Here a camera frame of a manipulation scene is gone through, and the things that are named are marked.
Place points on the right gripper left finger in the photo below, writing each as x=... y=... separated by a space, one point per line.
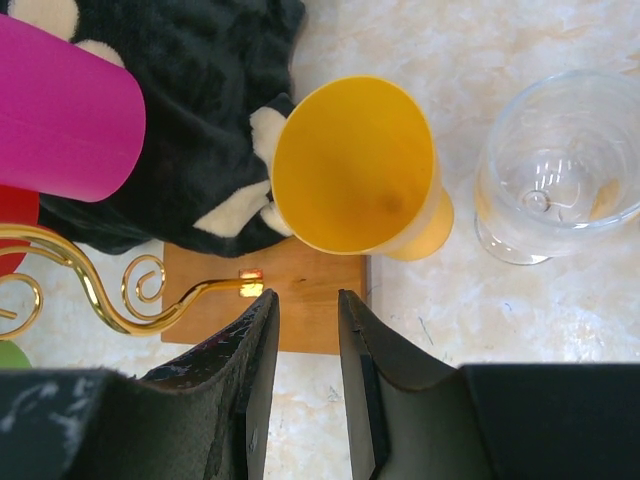
x=203 y=415

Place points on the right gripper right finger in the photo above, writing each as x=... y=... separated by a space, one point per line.
x=411 y=416

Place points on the green plastic wine glass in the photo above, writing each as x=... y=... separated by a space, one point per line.
x=12 y=357

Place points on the orange wine glass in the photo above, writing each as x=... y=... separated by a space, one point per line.
x=356 y=172

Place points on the clear wine glass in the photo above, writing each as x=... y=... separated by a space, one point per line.
x=559 y=171

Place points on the pink plastic wine glass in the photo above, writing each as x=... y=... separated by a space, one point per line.
x=72 y=124

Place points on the black floral pillow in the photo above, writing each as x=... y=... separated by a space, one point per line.
x=216 y=84

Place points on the gold wire glass rack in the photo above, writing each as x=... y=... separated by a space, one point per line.
x=186 y=297

